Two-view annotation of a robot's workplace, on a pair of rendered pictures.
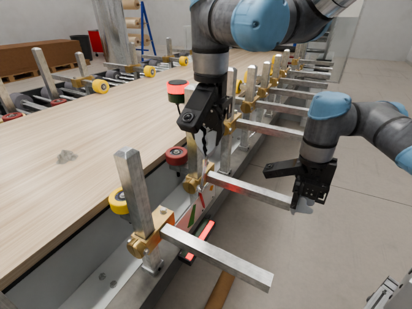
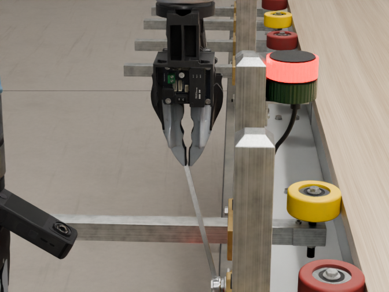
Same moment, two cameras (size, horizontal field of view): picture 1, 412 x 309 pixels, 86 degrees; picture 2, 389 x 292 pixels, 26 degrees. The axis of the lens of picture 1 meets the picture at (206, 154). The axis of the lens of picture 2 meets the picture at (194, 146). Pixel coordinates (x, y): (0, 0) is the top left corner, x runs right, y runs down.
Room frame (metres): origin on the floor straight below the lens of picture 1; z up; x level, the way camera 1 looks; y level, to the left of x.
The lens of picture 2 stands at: (1.40, -0.43, 1.42)
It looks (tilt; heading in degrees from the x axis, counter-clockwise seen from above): 21 degrees down; 154
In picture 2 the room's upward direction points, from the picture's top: straight up
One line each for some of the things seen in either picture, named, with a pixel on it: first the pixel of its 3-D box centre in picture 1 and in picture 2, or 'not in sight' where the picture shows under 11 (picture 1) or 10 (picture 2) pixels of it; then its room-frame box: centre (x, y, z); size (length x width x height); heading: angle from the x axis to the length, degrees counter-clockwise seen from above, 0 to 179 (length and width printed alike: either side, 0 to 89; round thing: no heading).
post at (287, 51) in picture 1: (281, 84); not in sight; (1.67, -0.56, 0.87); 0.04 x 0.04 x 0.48; 61
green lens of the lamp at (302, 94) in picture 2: (178, 95); (291, 87); (0.60, 0.08, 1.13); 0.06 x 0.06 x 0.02
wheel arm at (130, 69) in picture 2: not in sight; (205, 71); (-0.53, 0.53, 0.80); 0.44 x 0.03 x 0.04; 61
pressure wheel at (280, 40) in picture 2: not in sight; (281, 53); (-0.44, 0.70, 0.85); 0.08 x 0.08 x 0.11
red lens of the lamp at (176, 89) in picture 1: (178, 86); (292, 66); (0.60, 0.08, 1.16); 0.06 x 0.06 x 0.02
